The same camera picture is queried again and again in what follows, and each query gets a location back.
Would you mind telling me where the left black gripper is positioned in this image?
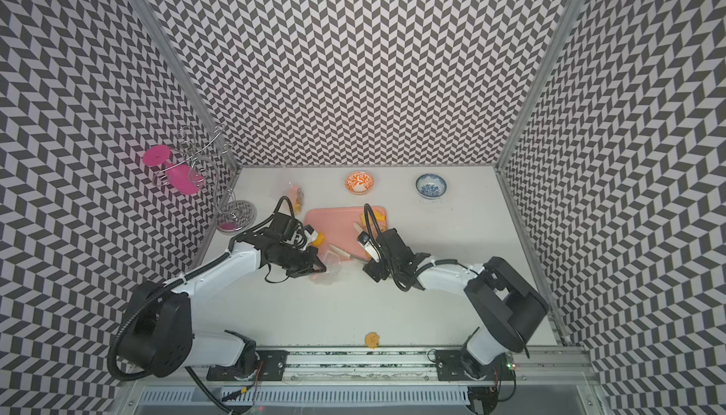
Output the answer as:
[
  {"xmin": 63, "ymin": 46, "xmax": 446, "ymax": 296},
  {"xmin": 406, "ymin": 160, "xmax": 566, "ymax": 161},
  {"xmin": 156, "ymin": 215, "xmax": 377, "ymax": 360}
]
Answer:
[{"xmin": 271, "ymin": 243, "xmax": 328, "ymax": 278}]

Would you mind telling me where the clear resealable bag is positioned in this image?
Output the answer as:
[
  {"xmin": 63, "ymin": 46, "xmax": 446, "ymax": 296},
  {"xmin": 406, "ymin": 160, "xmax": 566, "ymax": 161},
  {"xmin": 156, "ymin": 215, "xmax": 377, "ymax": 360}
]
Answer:
[
  {"xmin": 310, "ymin": 251, "xmax": 342, "ymax": 286},
  {"xmin": 285, "ymin": 183, "xmax": 304, "ymax": 216}
]

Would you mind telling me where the round cracker cookie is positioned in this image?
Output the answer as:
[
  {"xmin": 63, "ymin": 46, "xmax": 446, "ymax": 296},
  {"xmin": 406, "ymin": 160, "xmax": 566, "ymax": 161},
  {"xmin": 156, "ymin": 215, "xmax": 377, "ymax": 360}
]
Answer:
[{"xmin": 364, "ymin": 332, "xmax": 380, "ymax": 349}]

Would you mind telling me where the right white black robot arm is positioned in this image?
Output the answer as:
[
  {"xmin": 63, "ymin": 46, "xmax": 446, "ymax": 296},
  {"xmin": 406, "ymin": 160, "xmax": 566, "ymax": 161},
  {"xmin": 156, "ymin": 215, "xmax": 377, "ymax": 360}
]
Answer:
[{"xmin": 357, "ymin": 203, "xmax": 549, "ymax": 380}]

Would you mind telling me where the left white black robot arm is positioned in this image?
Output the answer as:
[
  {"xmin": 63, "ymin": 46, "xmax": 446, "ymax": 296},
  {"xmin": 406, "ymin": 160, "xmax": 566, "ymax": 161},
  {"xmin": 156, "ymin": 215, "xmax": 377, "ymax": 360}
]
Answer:
[{"xmin": 106, "ymin": 196, "xmax": 327, "ymax": 382}]

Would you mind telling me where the yellow duck cookie right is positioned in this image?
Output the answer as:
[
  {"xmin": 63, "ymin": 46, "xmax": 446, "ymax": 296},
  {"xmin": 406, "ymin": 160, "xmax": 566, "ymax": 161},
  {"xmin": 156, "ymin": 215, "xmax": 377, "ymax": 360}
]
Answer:
[{"xmin": 311, "ymin": 233, "xmax": 325, "ymax": 248}]

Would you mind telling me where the pink plastic tray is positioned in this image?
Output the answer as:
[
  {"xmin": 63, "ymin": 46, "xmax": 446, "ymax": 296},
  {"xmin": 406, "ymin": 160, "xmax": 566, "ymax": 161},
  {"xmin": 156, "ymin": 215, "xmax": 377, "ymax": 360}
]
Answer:
[{"xmin": 304, "ymin": 206, "xmax": 369, "ymax": 258}]

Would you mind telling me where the blue patterned small bowl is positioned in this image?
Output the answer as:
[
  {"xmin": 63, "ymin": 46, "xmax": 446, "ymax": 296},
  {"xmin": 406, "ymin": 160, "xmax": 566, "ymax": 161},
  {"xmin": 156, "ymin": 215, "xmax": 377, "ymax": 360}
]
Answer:
[{"xmin": 415, "ymin": 173, "xmax": 448, "ymax": 200}]

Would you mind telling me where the orange patterned small bowl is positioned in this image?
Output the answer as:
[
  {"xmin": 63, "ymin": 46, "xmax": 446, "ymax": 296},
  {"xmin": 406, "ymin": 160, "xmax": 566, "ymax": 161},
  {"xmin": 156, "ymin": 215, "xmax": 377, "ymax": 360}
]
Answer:
[{"xmin": 344, "ymin": 170, "xmax": 374, "ymax": 195}]

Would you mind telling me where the round glass dish pink item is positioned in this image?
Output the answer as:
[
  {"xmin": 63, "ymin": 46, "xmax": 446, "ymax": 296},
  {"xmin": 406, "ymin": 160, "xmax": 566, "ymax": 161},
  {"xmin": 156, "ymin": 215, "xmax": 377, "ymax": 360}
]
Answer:
[{"xmin": 217, "ymin": 201, "xmax": 257, "ymax": 234}]

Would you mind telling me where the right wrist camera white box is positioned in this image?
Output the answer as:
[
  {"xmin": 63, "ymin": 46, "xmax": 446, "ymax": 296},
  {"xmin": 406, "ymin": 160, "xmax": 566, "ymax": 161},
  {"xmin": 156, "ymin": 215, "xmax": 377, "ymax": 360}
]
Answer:
[{"xmin": 357, "ymin": 232, "xmax": 381, "ymax": 263}]

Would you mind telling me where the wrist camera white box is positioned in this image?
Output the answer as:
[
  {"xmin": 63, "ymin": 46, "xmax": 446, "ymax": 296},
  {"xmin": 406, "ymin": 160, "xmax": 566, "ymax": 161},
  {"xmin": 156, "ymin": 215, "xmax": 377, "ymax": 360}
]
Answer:
[
  {"xmin": 292, "ymin": 226, "xmax": 319, "ymax": 250},
  {"xmin": 357, "ymin": 232, "xmax": 381, "ymax": 263}
]

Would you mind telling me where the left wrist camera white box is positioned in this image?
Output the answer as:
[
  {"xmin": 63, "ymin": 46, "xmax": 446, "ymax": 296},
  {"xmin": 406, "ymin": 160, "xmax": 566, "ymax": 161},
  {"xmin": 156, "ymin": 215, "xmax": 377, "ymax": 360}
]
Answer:
[{"xmin": 292, "ymin": 226, "xmax": 319, "ymax": 250}]

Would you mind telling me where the wire rack with pink discs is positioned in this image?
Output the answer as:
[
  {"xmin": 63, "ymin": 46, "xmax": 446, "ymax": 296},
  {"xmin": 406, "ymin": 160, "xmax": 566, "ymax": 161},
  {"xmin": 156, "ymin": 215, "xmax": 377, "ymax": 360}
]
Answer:
[{"xmin": 142, "ymin": 126, "xmax": 231, "ymax": 201}]

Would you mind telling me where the aluminium front rail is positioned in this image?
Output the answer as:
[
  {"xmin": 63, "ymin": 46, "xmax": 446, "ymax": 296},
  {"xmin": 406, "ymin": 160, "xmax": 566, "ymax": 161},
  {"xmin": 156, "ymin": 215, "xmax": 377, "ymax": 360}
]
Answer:
[{"xmin": 121, "ymin": 345, "xmax": 602, "ymax": 388}]

